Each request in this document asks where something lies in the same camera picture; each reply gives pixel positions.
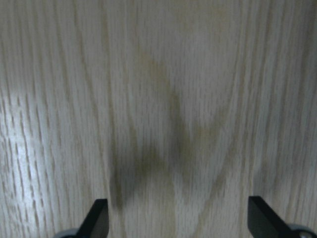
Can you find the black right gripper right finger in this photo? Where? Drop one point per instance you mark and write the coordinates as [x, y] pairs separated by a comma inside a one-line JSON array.
[[263, 222]]

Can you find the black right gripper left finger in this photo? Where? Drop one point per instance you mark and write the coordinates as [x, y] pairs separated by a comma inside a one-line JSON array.
[[95, 224]]

